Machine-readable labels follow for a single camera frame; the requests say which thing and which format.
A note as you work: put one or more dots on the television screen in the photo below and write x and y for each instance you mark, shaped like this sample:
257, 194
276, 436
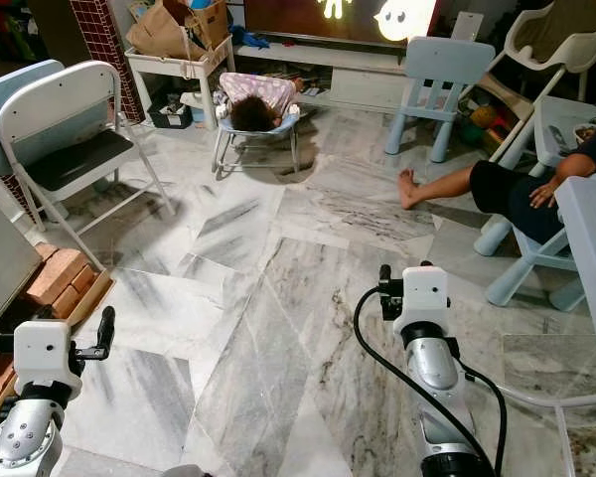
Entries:
298, 20

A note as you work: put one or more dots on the grey robot left leg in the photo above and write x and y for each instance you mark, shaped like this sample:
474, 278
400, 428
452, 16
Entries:
184, 472

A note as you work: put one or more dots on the white side table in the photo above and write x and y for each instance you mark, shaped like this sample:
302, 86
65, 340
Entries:
169, 62

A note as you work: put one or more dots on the white television bench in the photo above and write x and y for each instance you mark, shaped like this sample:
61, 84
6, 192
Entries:
358, 87

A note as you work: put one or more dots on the light blue kids chair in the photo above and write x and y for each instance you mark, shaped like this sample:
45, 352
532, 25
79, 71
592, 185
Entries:
447, 60

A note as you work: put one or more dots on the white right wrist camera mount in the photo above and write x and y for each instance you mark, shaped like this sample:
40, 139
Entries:
425, 298

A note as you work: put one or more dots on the white high chair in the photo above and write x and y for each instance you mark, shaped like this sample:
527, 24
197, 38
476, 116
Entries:
526, 40

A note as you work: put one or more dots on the person in dark clothes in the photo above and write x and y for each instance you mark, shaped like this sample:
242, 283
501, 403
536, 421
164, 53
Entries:
507, 189

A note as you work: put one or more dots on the colourful toy pile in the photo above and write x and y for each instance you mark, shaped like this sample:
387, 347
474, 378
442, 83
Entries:
485, 124

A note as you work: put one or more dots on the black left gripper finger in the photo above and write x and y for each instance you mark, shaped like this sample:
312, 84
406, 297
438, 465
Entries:
105, 333

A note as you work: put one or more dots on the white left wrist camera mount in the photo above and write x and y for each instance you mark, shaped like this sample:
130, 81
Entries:
45, 360

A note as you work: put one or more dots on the grey fridge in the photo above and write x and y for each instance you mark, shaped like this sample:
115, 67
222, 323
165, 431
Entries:
0, 258

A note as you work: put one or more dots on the white folding chair black seat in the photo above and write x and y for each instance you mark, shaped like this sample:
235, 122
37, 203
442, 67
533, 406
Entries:
70, 159

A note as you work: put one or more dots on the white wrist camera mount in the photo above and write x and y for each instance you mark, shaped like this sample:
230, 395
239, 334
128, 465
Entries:
425, 298
45, 360

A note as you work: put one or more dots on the light blue low chair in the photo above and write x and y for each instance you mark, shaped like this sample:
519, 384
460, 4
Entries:
536, 263

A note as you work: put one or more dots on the black storage box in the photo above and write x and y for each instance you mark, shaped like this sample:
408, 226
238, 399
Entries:
169, 119

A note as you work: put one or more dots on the brown paper bag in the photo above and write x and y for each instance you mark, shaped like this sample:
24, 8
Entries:
164, 30

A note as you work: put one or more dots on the clear panel with white rim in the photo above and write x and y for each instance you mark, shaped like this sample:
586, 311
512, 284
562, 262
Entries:
546, 363

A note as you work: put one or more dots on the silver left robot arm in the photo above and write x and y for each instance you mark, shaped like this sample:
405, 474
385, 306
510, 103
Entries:
25, 442

